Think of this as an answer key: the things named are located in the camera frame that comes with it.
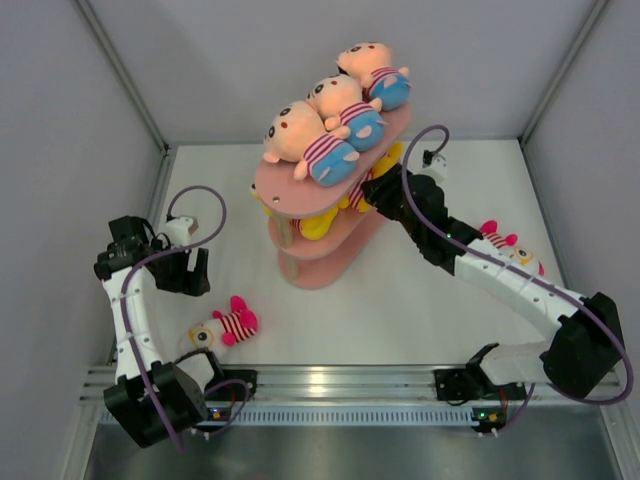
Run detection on yellow cat plush striped shirt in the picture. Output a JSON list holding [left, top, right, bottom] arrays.
[[338, 186, 372, 214]]

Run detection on yellow plush toy striped shirt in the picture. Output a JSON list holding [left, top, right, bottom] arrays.
[[369, 142, 404, 180]]

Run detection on yellow plush toy big eyes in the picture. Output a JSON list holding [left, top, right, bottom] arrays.
[[249, 183, 341, 241]]

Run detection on pink white panda plush glasses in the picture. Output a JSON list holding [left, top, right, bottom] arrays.
[[186, 295, 259, 355]]

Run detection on boy plush blue pants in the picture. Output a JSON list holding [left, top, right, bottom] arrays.
[[306, 74, 386, 152]]

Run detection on boy plush black hair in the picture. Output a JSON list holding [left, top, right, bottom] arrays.
[[263, 101, 360, 187]]

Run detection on pink white panda plush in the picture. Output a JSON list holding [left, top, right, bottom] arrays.
[[479, 220, 545, 276]]

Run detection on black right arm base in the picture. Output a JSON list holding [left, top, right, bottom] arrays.
[[434, 368, 500, 405]]

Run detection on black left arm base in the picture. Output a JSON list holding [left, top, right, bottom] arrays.
[[219, 367, 259, 401]]

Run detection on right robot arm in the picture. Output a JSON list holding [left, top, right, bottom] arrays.
[[362, 166, 624, 400]]

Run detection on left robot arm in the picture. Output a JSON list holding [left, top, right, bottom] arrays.
[[94, 216, 226, 448]]

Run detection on pink wooden three-tier shelf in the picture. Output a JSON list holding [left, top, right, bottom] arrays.
[[254, 103, 412, 289]]

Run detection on boy plush on shelf top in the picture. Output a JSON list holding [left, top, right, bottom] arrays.
[[337, 42, 412, 111]]

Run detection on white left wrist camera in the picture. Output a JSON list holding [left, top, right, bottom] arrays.
[[160, 216, 199, 248]]

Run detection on slotted cable duct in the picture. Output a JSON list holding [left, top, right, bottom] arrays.
[[232, 405, 479, 427]]

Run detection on aluminium frame rail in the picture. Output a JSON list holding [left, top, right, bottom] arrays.
[[79, 364, 623, 405]]

